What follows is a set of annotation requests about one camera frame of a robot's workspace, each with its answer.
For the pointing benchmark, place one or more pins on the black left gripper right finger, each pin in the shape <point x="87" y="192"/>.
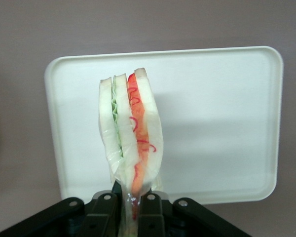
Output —
<point x="150" y="217"/>

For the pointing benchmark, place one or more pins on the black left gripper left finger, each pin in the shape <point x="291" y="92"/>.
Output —
<point x="98" y="217"/>

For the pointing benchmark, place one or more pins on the triangle sandwich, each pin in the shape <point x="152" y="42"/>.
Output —
<point x="123" y="123"/>

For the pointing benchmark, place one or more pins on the cream rectangular plastic tray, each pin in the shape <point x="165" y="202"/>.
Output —
<point x="212" y="123"/>

